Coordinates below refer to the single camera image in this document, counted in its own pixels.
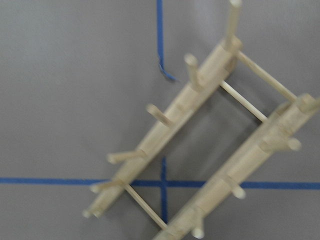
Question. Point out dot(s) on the peeling blue tape strip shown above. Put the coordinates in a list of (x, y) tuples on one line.
[(160, 42)]

